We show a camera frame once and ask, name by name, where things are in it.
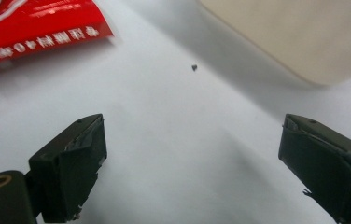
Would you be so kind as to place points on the small dark crumb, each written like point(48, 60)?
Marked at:
point(194, 67)

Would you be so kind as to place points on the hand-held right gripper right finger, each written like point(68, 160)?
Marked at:
point(323, 161)

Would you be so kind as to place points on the red snack packet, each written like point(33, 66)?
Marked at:
point(36, 28)

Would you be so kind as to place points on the beige plastic container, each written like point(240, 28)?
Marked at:
point(301, 34)

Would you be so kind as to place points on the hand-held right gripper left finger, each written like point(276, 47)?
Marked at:
point(67, 168)

